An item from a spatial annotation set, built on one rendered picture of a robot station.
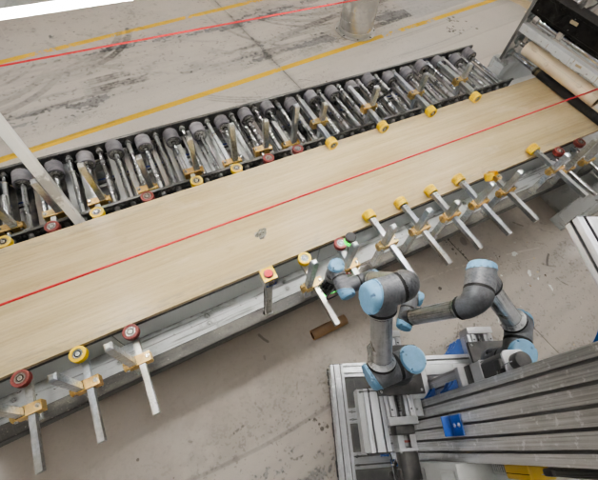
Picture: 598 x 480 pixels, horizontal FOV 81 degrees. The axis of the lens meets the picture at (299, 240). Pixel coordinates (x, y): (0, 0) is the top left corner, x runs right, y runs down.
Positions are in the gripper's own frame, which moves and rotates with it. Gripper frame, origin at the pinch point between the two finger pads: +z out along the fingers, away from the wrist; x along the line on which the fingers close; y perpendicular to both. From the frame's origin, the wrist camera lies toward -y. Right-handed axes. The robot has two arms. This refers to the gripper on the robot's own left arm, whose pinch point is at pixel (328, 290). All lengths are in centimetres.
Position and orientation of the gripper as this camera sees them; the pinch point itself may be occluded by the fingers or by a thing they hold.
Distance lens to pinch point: 199.3
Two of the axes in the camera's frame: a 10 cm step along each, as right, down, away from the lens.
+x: 7.3, 6.1, -3.0
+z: -0.8, 5.2, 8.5
